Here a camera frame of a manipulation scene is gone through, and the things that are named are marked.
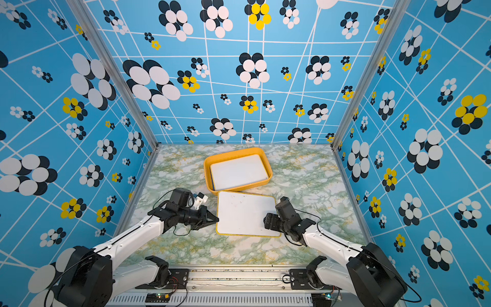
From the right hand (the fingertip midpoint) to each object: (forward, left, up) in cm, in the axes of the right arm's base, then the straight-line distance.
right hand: (271, 221), depth 87 cm
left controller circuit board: (-29, +45, -4) cm, 54 cm away
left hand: (-3, +22, +9) cm, 24 cm away
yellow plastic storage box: (+40, +20, +2) cm, 45 cm away
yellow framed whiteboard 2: (+2, +13, +3) cm, 13 cm away
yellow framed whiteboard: (+29, +17, 0) cm, 34 cm away
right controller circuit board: (-29, -17, -4) cm, 34 cm away
